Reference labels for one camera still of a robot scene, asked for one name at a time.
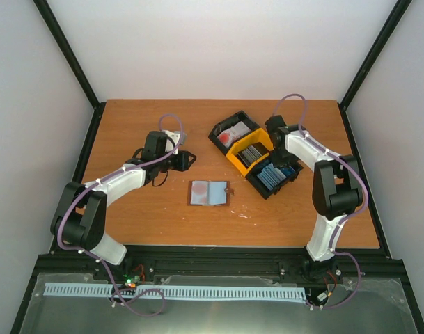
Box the black bin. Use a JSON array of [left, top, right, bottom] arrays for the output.
[[246, 157, 303, 200], [208, 111, 260, 155]]

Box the yellow bin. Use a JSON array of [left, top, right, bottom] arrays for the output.
[[226, 128, 273, 176]]

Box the red white credit card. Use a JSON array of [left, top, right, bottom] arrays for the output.
[[190, 180, 208, 205]]

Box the brown leather card holder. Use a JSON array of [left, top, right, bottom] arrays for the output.
[[187, 180, 234, 207]]

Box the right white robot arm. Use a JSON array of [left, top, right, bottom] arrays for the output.
[[265, 115, 369, 276]]

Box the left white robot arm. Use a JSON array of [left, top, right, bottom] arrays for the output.
[[50, 130, 196, 280]]

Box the blue card stack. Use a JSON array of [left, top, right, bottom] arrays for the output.
[[257, 163, 295, 191]]

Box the dark grey card stack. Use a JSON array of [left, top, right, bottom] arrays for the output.
[[237, 143, 268, 168]]

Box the red white card stack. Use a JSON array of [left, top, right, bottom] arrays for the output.
[[217, 122, 251, 148]]

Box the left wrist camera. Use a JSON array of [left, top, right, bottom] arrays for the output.
[[164, 130, 186, 145]]

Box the light blue cable duct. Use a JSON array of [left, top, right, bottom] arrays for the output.
[[42, 283, 306, 303]]

